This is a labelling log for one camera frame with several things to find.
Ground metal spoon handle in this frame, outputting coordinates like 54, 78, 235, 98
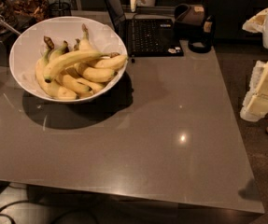
0, 15, 21, 35

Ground left outer yellow banana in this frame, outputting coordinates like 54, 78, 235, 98
35, 36, 78, 100

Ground centre lower yellow banana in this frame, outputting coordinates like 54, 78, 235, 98
56, 70, 92, 94

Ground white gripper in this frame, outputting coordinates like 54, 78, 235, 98
240, 8, 268, 122

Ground right middle yellow banana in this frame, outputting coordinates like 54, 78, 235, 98
74, 63, 117, 82

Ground back upright yellow banana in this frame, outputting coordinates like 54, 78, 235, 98
78, 24, 93, 50

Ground black floor cable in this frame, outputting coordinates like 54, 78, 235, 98
0, 199, 29, 224

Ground green-tipped yellow banana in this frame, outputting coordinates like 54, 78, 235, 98
49, 41, 69, 62

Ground long yellow banana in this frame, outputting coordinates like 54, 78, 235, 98
43, 49, 105, 83

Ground white bowl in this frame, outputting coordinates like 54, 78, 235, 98
9, 16, 127, 104

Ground right upper yellow banana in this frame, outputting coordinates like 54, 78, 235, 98
88, 55, 127, 70

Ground bottom small yellow banana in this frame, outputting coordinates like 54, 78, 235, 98
66, 67, 106, 93

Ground black wire cup holder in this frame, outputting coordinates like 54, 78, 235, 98
49, 0, 71, 18

